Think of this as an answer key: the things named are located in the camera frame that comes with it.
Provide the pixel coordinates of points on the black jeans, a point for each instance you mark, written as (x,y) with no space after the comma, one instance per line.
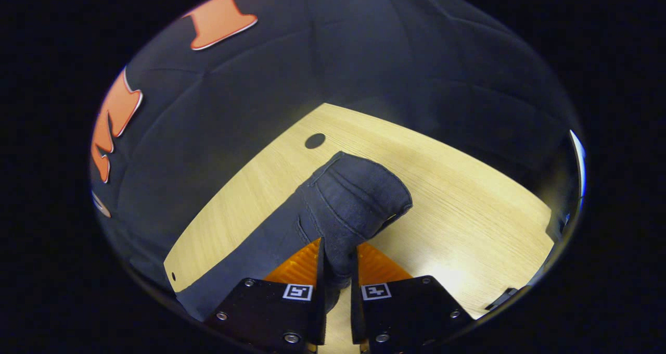
(343,203)

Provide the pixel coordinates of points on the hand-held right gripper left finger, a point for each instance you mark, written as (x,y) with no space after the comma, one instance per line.
(320,312)

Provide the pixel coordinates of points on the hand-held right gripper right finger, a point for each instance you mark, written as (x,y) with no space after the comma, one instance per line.
(356,312)

